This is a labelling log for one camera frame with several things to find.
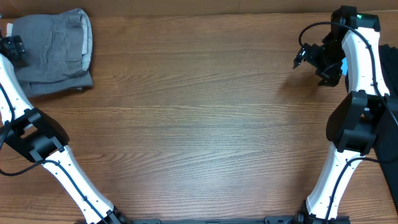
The folded white shorts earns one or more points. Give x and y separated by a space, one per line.
9 28

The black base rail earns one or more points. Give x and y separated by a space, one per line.
266 220

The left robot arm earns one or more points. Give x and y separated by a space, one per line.
41 140

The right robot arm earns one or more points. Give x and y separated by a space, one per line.
373 68

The black garment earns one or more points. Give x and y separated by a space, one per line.
372 125

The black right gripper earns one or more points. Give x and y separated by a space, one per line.
333 73

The light blue cloth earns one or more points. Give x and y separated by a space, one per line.
344 67

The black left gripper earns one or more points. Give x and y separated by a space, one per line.
16 44

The grey shorts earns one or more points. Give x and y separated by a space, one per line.
59 49

